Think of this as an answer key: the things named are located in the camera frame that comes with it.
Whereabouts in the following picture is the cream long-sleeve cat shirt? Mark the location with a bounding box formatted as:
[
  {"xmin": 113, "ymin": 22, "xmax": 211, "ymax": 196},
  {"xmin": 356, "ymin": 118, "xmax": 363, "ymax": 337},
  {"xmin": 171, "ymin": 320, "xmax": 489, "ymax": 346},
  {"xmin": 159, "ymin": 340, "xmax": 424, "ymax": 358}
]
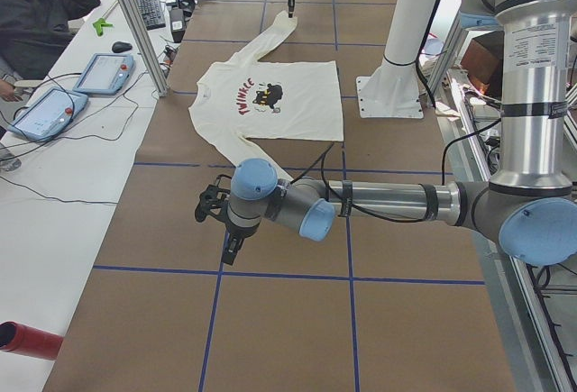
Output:
[{"xmin": 189, "ymin": 11, "xmax": 343, "ymax": 165}]

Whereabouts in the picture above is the black power adapter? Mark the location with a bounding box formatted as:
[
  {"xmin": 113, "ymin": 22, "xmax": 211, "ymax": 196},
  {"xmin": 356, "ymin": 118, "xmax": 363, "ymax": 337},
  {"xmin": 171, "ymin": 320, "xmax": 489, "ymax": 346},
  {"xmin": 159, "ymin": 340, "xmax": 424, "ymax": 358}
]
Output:
[{"xmin": 169, "ymin": 7, "xmax": 187, "ymax": 43}]

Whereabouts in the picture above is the black keyboard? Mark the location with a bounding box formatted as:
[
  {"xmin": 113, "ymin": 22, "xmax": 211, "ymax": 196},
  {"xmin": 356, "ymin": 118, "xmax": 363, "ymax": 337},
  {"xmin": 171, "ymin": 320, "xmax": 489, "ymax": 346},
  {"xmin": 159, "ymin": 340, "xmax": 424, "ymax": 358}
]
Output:
[{"xmin": 135, "ymin": 0, "xmax": 166, "ymax": 30}]

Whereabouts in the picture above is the black computer mouse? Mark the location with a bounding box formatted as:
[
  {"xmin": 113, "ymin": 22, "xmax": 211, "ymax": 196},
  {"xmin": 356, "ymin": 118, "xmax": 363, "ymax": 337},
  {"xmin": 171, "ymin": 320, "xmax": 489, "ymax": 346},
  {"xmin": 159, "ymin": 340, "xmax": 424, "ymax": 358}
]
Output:
[{"xmin": 111, "ymin": 41, "xmax": 133, "ymax": 53}]

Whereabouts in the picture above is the green clamp tool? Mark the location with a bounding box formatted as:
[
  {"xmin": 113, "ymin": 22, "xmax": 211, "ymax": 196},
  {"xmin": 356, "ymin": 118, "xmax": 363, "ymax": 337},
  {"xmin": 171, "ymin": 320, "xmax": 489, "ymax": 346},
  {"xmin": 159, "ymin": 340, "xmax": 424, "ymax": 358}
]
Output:
[{"xmin": 92, "ymin": 18, "xmax": 113, "ymax": 37}]

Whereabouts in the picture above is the far blue teach pendant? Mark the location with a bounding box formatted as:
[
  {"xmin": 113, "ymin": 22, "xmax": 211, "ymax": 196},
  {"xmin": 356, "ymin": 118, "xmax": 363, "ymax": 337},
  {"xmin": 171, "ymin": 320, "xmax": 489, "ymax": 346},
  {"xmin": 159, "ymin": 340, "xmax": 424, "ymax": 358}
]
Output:
[{"xmin": 72, "ymin": 53, "xmax": 134, "ymax": 96}]

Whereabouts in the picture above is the blue teach pendant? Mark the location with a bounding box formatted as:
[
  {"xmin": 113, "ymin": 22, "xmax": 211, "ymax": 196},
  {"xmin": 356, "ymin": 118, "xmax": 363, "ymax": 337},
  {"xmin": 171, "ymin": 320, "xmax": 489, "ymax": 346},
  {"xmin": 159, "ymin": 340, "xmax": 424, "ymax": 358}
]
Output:
[
  {"xmin": 72, "ymin": 53, "xmax": 134, "ymax": 96},
  {"xmin": 7, "ymin": 87, "xmax": 88, "ymax": 141}
]

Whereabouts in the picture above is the near blue teach pendant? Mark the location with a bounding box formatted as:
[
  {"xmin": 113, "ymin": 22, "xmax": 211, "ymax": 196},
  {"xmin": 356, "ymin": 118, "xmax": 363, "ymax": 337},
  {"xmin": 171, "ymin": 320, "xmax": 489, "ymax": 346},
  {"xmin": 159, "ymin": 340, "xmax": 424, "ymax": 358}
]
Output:
[{"xmin": 7, "ymin": 87, "xmax": 88, "ymax": 141}]

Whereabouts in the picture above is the red cylinder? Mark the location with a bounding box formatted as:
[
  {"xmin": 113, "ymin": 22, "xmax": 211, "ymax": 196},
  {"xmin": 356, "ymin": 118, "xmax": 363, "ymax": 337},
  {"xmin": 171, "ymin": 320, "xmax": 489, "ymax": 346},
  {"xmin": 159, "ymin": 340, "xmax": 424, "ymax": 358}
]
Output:
[{"xmin": 1, "ymin": 321, "xmax": 63, "ymax": 360}]

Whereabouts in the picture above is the seated person in black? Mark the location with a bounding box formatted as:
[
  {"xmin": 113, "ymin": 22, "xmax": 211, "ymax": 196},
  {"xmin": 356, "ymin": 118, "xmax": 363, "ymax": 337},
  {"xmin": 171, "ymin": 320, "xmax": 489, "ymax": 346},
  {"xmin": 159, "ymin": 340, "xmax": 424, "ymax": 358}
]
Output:
[{"xmin": 1, "ymin": 0, "xmax": 100, "ymax": 79}]

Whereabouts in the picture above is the aluminium frame post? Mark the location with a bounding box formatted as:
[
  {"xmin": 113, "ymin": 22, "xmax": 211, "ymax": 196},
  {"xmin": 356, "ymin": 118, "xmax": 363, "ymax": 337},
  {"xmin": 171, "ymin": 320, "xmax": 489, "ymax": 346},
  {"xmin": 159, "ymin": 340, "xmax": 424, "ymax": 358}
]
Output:
[{"xmin": 117, "ymin": 0, "xmax": 169, "ymax": 97}]

